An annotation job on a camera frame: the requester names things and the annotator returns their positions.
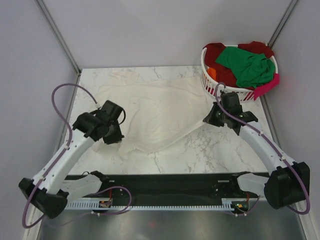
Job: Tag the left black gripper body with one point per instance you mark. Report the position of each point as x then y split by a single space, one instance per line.
114 134

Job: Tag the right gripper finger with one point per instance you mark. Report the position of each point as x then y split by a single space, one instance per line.
212 118
245 119

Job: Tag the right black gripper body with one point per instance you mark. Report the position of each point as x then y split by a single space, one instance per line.
225 119

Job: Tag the cream white t shirt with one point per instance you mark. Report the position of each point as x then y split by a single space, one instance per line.
158 112

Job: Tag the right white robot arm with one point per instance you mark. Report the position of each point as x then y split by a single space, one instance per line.
288 181

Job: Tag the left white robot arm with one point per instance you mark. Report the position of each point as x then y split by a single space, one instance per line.
48 190

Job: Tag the white laundry basket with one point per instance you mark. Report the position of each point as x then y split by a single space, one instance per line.
245 94

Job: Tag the pink t shirt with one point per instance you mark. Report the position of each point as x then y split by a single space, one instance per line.
262 90

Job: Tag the dark red t shirt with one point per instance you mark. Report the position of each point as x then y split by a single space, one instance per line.
253 47

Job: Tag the orange t shirt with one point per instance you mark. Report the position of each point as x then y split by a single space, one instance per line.
212 73

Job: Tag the green t shirt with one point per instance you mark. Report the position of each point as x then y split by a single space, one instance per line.
251 70

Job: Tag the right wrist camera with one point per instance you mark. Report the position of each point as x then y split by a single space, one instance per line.
230 101

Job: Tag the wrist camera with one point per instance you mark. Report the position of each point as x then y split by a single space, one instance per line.
230 101
110 111

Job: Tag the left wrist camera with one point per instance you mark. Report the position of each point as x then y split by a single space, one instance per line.
110 111

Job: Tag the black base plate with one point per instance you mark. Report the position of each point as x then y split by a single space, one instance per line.
172 189

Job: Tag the white slotted cable duct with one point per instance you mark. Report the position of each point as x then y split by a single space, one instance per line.
94 204

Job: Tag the aluminium frame rail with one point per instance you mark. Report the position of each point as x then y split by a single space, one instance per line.
58 35

